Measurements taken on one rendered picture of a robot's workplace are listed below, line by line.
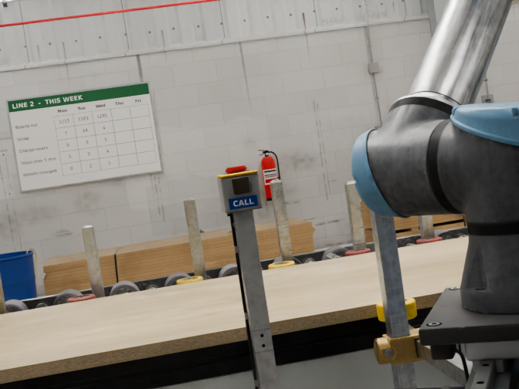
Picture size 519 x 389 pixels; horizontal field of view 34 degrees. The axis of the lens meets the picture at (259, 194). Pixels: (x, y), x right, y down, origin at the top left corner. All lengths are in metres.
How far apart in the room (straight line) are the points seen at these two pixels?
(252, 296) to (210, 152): 7.20
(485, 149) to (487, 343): 0.21
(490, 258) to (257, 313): 0.68
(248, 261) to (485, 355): 0.68
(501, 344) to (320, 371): 0.91
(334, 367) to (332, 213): 7.18
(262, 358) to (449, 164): 0.71
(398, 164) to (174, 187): 7.70
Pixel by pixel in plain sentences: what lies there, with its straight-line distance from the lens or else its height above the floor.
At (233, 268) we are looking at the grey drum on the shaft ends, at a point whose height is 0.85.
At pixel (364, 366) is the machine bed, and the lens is 1.84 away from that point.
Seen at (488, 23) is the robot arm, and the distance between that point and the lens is 1.19.
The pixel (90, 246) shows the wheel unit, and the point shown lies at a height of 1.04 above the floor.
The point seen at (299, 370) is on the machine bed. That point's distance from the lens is 1.81.
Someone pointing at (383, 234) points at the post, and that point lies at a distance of 1.58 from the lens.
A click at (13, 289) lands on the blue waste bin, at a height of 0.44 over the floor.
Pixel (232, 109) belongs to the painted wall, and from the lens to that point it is 8.77.
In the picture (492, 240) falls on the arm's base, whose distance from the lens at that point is 0.96.
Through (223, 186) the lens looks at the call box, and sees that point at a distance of 1.50.
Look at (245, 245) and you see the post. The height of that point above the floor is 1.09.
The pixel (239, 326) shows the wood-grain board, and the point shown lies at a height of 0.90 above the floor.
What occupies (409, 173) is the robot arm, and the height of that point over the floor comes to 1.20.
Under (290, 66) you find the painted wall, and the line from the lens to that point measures 8.92.
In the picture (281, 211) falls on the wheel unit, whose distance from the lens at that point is 2.64.
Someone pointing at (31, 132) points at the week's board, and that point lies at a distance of 8.69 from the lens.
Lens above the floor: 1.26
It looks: 3 degrees down
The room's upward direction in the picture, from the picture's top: 8 degrees counter-clockwise
